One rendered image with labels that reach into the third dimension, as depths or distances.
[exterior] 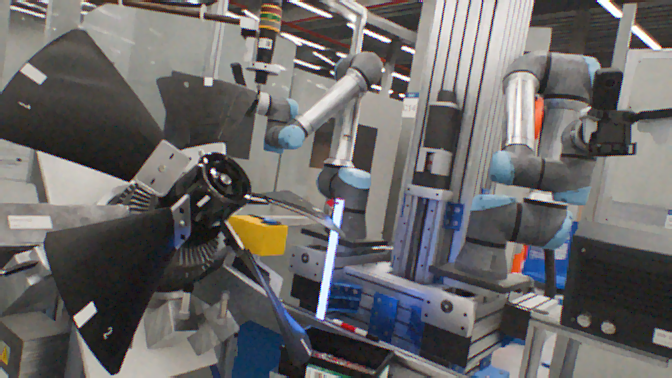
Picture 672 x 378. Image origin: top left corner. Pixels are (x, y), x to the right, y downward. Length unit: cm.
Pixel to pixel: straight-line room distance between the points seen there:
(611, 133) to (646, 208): 148
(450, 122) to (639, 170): 112
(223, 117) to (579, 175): 79
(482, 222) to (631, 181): 119
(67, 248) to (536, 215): 114
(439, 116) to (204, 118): 81
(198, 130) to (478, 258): 82
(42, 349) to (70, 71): 57
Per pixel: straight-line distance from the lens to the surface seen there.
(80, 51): 93
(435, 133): 160
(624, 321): 103
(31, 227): 88
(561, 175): 118
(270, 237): 142
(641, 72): 257
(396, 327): 155
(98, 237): 72
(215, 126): 105
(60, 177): 110
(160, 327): 98
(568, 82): 146
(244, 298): 108
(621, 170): 250
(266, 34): 101
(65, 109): 90
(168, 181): 93
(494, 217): 141
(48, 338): 119
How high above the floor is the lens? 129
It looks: 4 degrees down
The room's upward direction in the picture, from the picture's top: 10 degrees clockwise
